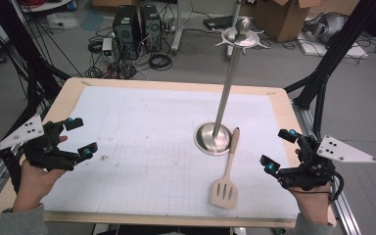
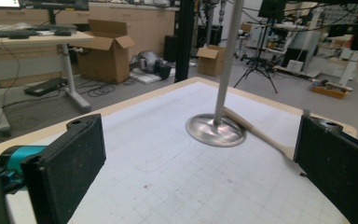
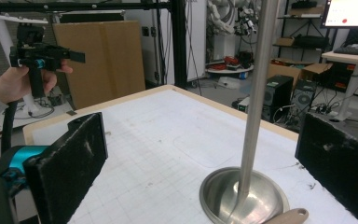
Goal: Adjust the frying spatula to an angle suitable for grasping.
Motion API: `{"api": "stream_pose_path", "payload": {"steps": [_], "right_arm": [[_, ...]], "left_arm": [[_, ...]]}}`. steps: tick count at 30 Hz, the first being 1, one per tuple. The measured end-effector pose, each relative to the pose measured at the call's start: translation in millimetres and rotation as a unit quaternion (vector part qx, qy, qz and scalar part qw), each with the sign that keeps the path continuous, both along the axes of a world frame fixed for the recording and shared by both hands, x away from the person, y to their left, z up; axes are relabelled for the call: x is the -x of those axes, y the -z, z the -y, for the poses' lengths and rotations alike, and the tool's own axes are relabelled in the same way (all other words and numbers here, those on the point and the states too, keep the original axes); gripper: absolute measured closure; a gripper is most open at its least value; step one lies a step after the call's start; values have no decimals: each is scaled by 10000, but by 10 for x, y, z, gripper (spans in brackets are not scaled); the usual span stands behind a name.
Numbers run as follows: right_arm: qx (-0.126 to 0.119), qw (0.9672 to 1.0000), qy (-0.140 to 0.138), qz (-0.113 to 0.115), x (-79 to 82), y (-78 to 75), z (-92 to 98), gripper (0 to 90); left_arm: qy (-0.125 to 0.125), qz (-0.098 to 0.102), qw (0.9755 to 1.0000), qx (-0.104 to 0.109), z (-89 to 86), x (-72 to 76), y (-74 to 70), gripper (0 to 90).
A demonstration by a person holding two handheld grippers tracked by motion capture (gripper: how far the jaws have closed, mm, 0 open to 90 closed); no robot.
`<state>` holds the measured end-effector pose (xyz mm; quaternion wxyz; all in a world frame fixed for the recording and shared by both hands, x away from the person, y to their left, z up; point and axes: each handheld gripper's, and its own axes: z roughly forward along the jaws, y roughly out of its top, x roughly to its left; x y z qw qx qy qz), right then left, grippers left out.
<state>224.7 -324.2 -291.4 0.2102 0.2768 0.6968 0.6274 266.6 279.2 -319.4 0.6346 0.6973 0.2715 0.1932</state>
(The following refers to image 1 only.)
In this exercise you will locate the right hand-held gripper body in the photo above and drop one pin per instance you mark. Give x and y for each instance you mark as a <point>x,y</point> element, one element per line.
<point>310,173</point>

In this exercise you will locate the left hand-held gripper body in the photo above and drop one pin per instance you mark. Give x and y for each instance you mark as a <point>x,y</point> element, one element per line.
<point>40,153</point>

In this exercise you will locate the wooden slotted spatula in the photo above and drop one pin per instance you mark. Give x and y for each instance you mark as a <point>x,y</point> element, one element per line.
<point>223,203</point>

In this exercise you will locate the person's left hand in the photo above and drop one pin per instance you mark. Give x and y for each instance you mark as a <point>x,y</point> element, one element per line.
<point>36,184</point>

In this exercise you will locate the person's right hand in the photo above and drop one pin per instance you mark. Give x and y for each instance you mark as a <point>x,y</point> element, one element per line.
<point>315,204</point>

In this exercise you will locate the white grid paper mat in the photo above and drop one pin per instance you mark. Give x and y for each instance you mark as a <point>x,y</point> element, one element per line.
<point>143,130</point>

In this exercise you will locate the tall metal utensil stand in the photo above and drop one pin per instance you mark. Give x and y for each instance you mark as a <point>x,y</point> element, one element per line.
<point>225,98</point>

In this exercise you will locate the small white power box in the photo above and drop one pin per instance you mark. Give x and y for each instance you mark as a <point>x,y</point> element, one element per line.
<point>107,45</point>

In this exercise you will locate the white flat board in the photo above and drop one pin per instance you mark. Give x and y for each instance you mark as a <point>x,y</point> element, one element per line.
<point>349,50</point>

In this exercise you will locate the clear plastic bag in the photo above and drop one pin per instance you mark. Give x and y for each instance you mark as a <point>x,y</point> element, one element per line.
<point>62,21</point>

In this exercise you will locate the large black computer tower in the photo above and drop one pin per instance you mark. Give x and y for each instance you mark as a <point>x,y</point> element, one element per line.
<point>125,32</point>

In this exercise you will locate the brown cardboard box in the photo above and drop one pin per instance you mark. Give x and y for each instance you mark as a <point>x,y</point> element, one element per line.
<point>280,19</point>

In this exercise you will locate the grey bag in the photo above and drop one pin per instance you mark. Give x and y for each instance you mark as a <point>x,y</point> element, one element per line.
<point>329,26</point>

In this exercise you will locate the round white table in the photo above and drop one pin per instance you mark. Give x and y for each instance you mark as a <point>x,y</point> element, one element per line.
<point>50,6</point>

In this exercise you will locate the slim black computer tower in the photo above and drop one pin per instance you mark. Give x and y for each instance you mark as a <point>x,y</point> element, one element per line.
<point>150,29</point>

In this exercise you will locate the flat black device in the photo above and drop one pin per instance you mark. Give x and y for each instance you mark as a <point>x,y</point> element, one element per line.
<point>217,22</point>

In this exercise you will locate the black metal frame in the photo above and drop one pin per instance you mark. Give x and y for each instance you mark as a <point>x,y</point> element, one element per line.
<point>19,39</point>
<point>336,52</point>

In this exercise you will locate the grey metal stand post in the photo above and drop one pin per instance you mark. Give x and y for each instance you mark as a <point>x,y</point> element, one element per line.
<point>178,29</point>

